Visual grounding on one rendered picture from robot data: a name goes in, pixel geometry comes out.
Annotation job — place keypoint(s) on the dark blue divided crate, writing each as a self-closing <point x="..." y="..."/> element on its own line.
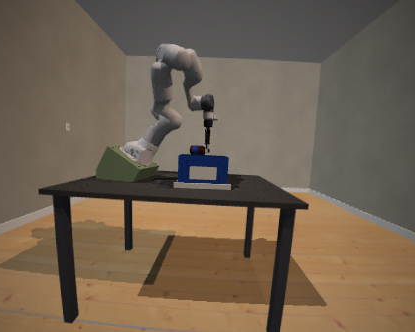
<point x="202" y="169"/>

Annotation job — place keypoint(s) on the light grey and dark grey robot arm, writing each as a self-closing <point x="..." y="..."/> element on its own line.
<point x="169" y="56"/>

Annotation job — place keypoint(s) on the brown glass bottle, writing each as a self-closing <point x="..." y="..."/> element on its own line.
<point x="197" y="150"/>

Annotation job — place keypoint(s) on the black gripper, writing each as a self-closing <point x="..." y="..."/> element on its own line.
<point x="207" y="124"/>

